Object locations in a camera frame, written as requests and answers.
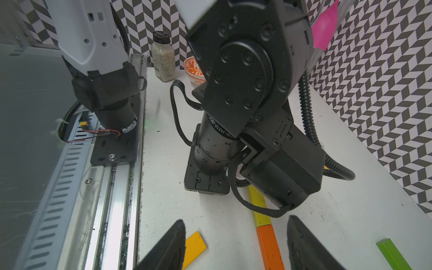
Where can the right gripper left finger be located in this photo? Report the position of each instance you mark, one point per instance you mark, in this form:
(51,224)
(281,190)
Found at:
(169,252)

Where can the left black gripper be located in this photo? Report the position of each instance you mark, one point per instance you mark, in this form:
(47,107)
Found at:
(209,158)

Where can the small glass jar black lid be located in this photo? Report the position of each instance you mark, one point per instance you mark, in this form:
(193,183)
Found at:
(163,56)

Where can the yellow-green long block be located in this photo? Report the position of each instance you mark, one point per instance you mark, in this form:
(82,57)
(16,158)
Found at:
(256,198)

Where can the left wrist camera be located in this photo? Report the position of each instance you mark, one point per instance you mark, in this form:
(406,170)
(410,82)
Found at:
(284,165)

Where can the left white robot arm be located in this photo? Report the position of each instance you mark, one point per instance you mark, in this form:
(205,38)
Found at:
(253,55)

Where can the orange block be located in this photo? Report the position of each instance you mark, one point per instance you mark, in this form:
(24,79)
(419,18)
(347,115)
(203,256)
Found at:
(270,251)

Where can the orange patterned plate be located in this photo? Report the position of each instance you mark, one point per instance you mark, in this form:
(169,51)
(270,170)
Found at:
(193,71)

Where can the metal base rail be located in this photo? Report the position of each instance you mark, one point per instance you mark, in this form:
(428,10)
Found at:
(88,216)

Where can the yellow-orange block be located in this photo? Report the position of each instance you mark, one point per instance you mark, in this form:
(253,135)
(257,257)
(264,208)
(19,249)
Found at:
(195,246)

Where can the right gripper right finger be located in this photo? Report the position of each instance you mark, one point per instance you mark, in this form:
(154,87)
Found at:
(305,250)

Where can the light green block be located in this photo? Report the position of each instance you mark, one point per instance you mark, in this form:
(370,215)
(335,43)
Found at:
(392,255)

